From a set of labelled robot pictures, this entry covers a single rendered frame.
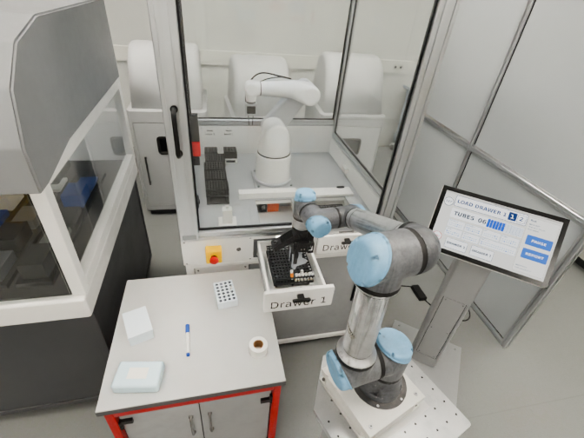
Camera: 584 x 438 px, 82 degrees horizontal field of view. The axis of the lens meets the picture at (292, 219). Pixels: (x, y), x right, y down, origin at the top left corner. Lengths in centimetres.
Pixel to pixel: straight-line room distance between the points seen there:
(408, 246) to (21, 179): 105
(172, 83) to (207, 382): 102
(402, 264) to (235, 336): 84
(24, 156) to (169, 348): 79
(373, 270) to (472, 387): 186
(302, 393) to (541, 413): 140
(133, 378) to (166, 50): 107
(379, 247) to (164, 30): 90
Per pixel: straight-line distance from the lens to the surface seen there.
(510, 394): 264
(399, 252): 77
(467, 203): 175
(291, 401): 215
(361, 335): 94
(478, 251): 173
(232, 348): 139
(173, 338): 145
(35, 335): 182
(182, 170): 137
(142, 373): 134
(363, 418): 124
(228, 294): 151
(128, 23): 449
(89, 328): 174
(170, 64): 124
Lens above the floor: 192
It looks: 35 degrees down
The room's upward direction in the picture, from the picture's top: 6 degrees clockwise
